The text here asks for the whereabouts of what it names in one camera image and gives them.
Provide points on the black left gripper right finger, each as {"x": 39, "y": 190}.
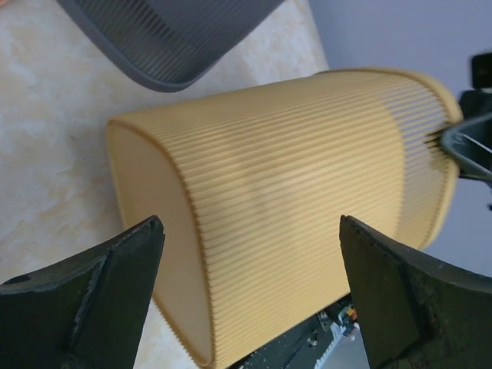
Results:
{"x": 414, "y": 310}

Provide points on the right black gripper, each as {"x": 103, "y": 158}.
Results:
{"x": 469, "y": 142}

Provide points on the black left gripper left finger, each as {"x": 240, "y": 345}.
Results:
{"x": 86, "y": 311}

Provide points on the yellow slatted waste bin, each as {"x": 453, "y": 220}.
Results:
{"x": 250, "y": 186}

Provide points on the grey slatted waste bin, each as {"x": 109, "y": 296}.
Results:
{"x": 167, "y": 46}

